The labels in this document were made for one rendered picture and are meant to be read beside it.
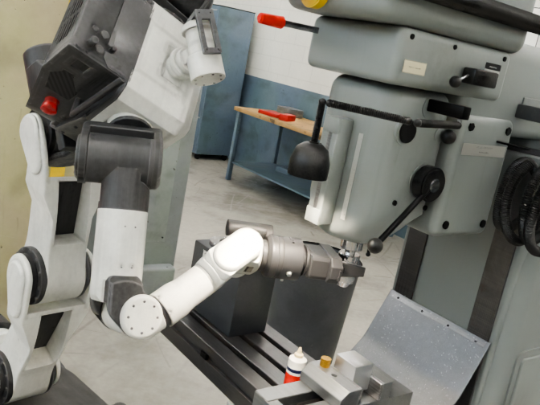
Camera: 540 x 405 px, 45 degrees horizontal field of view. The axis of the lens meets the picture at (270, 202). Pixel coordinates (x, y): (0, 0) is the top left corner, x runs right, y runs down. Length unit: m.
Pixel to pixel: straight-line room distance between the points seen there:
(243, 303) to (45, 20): 1.53
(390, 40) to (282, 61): 7.24
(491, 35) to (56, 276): 1.10
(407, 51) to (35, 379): 1.27
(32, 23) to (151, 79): 1.51
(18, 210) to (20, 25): 0.74
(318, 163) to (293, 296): 2.24
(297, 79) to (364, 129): 6.89
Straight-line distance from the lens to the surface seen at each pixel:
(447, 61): 1.25
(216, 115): 8.66
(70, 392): 2.07
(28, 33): 2.73
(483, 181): 1.43
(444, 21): 1.21
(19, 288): 1.64
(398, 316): 1.76
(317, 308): 3.32
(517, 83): 1.46
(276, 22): 1.23
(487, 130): 1.39
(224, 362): 1.58
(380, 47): 1.17
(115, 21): 1.28
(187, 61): 1.24
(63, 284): 1.65
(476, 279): 1.63
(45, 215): 1.60
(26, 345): 1.76
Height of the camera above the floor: 1.66
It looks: 14 degrees down
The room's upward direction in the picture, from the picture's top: 11 degrees clockwise
